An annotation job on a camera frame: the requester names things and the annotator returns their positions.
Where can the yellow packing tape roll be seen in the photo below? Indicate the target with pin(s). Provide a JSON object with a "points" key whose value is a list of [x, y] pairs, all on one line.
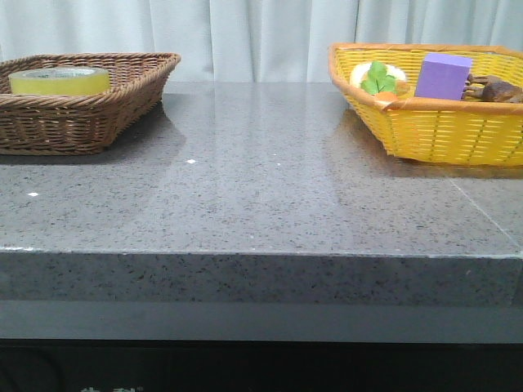
{"points": [[60, 81]]}

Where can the white curtain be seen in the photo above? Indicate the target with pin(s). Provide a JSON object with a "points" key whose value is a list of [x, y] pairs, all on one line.
{"points": [[250, 41]]}

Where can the green leaf toy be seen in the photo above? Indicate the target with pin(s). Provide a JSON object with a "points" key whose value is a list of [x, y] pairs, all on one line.
{"points": [[378, 80]]}

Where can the orange carrot toy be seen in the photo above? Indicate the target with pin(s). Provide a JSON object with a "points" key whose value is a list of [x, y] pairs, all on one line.
{"points": [[402, 89]]}

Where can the yellow woven basket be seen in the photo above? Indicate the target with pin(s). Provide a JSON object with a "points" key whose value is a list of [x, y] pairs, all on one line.
{"points": [[464, 132]]}

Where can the purple foam block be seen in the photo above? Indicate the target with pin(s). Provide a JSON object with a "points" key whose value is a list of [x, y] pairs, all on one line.
{"points": [[443, 76]]}

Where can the brown wicker basket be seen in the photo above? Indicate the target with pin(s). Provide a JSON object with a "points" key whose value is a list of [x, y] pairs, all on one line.
{"points": [[80, 125]]}

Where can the brown wooden animal figure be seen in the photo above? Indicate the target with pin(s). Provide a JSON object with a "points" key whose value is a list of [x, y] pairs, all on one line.
{"points": [[490, 88]]}

